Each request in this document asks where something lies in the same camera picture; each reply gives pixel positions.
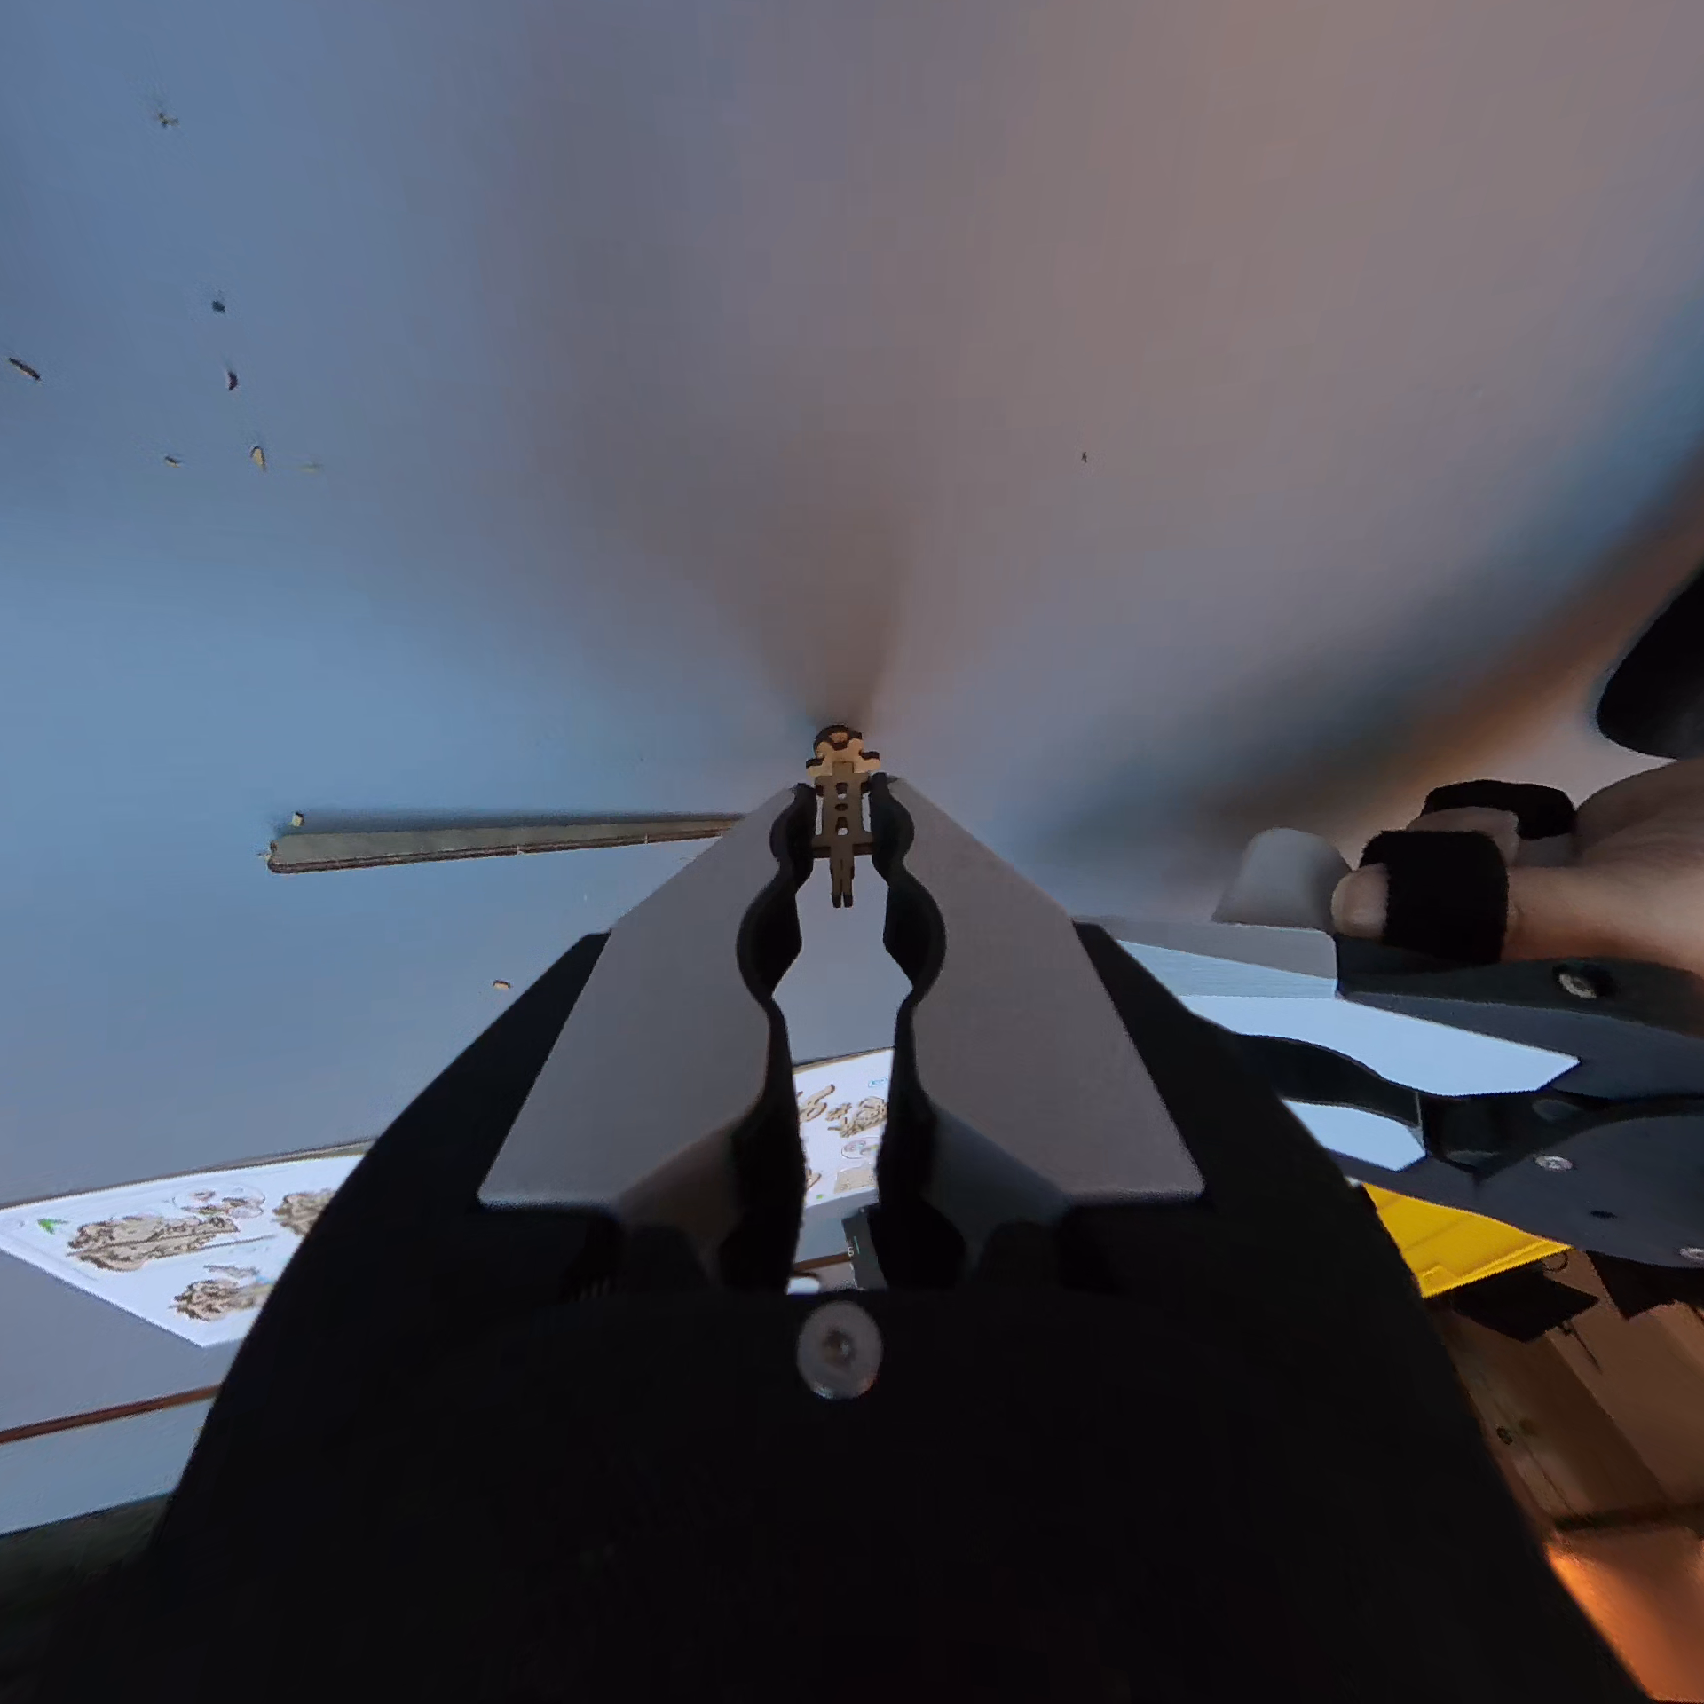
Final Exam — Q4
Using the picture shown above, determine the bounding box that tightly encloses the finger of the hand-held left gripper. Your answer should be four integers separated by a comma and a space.
1085, 915, 1581, 1136
1310, 1098, 1426, 1176

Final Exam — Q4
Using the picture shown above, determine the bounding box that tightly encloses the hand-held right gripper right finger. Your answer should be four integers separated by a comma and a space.
861, 777, 1206, 1290

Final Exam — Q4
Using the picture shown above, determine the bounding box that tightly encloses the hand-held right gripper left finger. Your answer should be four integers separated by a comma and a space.
476, 783, 820, 1290

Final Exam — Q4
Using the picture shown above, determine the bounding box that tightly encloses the slotted wooden axle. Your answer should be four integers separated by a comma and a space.
811, 779, 877, 911

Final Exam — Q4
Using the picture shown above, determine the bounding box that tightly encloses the person's left hand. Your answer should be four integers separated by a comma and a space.
1331, 756, 1704, 966

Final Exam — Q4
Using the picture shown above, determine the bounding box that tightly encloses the yellow plastic bin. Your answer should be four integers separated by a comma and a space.
1371, 1182, 1574, 1300

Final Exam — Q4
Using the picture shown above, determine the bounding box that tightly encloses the long flat wooden stick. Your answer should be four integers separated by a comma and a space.
266, 811, 744, 876

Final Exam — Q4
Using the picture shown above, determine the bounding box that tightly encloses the assembly instruction booklet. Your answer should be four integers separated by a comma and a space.
0, 1045, 894, 1350

